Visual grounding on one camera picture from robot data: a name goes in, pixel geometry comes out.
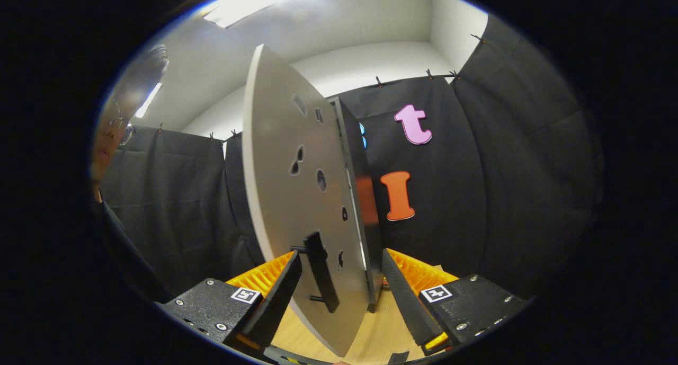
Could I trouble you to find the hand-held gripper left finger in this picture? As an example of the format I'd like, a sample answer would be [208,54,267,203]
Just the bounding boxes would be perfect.
[156,250,304,355]

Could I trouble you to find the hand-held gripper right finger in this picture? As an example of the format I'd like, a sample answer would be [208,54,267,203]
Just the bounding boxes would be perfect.
[381,247,530,357]

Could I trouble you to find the beige shoe cabinet door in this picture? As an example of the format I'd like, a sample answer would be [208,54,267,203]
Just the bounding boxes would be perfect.
[242,43,371,358]

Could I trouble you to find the dark grey shoe cabinet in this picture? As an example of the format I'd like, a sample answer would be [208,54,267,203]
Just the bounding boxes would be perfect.
[328,96,386,314]

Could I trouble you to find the black backdrop cloth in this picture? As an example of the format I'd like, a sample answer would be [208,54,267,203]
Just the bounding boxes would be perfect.
[98,13,604,302]

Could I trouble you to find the person's dark top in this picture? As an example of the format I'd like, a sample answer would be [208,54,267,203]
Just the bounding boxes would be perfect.
[93,195,175,305]

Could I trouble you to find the person's eyeglasses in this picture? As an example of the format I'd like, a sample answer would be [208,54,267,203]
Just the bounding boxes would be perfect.
[109,100,136,146]

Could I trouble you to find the person's head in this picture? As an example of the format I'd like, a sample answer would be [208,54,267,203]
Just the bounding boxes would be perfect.
[89,44,170,191]

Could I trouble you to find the narrow ceiling light panel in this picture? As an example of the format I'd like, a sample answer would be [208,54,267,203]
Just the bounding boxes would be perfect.
[134,83,164,119]

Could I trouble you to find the wide ceiling light panel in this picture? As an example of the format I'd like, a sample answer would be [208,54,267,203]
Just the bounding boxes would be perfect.
[204,0,345,29]

